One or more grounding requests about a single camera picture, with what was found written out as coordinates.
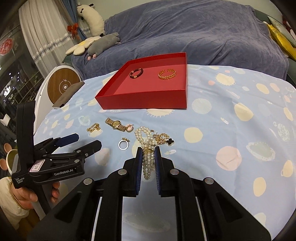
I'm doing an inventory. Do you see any white alpaca plush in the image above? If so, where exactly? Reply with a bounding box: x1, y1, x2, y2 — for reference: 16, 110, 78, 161
77, 3, 105, 37

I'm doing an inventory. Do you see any red tray box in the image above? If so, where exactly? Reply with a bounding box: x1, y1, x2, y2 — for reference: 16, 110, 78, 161
95, 52, 187, 109

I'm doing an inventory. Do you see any flower shaped cushion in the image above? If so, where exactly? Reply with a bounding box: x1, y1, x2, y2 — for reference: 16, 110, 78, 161
65, 36, 101, 56

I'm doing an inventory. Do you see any blue-grey sofa blanket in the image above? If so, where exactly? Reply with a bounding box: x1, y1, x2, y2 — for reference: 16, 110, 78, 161
71, 1, 289, 79

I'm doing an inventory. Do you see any small gold chain bracelet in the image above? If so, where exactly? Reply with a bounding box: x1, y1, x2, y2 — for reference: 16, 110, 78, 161
87, 122, 101, 133

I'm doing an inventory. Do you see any dark bead bracelet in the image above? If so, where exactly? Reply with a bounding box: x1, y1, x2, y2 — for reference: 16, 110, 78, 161
129, 67, 144, 79

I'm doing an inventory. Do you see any grey silver pillow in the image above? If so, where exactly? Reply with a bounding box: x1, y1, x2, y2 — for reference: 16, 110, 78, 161
267, 16, 296, 47

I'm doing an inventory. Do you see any blue planet tablecloth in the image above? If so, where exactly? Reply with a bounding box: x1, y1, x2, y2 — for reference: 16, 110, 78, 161
34, 65, 295, 237

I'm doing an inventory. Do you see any white curtain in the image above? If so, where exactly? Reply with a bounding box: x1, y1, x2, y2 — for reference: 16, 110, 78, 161
18, 0, 77, 77

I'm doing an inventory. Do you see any gold bangle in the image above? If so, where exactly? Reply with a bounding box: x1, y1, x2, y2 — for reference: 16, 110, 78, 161
158, 69, 177, 80

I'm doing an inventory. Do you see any person's left hand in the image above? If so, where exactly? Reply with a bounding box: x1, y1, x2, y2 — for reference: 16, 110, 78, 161
11, 182, 60, 210

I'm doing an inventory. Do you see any yellow pillow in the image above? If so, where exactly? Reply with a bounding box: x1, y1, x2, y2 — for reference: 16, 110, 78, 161
264, 22, 296, 60

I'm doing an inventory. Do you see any round wooden white device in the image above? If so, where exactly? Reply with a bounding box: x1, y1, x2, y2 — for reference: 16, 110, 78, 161
34, 65, 82, 133

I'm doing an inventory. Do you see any white pearl bracelet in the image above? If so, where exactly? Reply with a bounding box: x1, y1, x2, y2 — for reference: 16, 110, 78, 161
134, 126, 158, 180

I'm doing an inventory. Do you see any red bow curtain tie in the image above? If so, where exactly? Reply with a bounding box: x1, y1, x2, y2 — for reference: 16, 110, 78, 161
67, 23, 79, 39

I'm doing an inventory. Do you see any grey plush toy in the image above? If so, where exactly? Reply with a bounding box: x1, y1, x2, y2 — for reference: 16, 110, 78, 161
87, 32, 120, 61

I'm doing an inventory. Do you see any gold necklace black clover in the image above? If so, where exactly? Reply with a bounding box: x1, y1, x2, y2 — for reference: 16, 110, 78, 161
152, 133, 175, 146

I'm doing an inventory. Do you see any pink gold hoop earring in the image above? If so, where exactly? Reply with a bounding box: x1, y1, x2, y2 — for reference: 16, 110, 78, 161
126, 124, 134, 133

